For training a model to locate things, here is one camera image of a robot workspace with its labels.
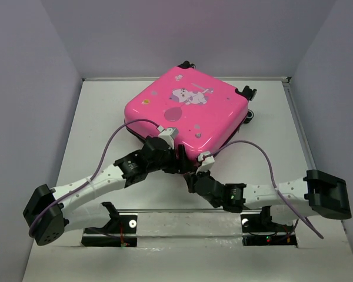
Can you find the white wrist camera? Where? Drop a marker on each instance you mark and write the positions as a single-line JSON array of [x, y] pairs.
[[205, 162], [169, 134]]

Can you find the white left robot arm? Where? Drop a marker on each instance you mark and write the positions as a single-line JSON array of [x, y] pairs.
[[50, 212]]

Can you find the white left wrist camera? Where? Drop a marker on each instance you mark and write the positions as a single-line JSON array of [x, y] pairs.
[[169, 134]]

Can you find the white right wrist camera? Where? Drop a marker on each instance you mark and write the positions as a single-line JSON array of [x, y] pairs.
[[205, 162]]

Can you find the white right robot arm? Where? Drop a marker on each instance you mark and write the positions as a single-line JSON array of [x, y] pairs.
[[317, 193]]

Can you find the pink hard-shell suitcase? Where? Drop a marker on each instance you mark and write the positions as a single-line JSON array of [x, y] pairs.
[[206, 111]]

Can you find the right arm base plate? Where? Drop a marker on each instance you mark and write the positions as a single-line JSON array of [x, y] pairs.
[[259, 229]]

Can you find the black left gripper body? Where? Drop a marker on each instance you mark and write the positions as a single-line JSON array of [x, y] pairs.
[[168, 163]]

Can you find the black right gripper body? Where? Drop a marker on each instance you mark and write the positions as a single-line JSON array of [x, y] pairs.
[[194, 178]]

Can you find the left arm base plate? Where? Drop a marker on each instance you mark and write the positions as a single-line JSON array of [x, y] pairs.
[[119, 231]]

